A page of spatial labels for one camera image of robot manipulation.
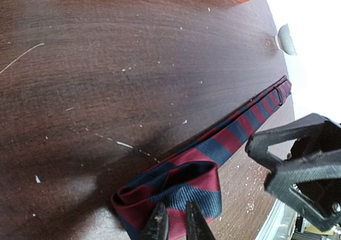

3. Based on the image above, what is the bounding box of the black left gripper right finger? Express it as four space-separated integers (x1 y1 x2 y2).
186 201 215 240

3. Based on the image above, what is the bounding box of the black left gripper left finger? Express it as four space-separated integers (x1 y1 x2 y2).
139 203 169 240

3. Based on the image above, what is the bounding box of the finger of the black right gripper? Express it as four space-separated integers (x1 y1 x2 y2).
245 113 340 171
265 157 340 231

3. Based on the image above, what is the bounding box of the red navy striped tie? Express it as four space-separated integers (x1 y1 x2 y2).
111 77 291 239

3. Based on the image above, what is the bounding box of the white ceramic bowl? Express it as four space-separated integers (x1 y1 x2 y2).
274 24 297 56

